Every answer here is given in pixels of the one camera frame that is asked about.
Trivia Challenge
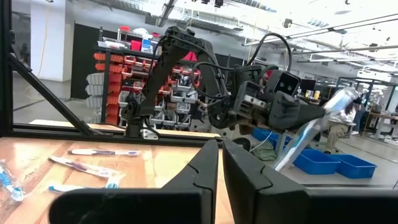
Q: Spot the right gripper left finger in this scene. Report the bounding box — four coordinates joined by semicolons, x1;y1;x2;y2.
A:
49;139;220;224

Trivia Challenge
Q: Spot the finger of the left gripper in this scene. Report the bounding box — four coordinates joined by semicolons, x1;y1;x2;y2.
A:
269;91;326;132

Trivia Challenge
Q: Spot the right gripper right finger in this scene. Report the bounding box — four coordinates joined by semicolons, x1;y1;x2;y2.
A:
221;138;398;224

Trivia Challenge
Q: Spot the blue toothbrush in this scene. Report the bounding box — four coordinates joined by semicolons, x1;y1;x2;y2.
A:
273;86;360;172
47;182;108;194
0;159;25;203

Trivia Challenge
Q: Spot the teal toothpaste tube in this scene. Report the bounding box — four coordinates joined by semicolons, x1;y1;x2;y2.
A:
104;174;126;190

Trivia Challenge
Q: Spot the white toothbrush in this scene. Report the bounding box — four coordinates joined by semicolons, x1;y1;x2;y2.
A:
67;148;141;157
48;155;124;179

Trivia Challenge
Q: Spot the black monitor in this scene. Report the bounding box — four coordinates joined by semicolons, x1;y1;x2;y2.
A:
299;78;317;94

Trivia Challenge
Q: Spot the blue plastic bin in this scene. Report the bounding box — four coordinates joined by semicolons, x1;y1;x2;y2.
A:
292;147;342;175
328;154;379;180
251;126;293;147

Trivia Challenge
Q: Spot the green bag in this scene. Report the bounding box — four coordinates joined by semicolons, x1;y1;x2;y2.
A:
250;141;277;162

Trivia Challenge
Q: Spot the seated person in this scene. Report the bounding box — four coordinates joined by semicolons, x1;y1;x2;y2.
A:
323;99;358;155

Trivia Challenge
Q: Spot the shelf rack with orange bins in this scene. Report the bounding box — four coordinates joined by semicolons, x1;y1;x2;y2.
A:
93;26;203;128

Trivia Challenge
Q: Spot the black partition panel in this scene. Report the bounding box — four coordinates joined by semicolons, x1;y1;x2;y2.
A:
70;23;103;100

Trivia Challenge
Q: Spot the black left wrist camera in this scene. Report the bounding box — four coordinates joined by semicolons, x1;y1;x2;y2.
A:
272;70;301;96

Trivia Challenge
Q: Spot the silver arm base bracket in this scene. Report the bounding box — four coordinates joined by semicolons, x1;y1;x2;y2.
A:
140;126;160;140

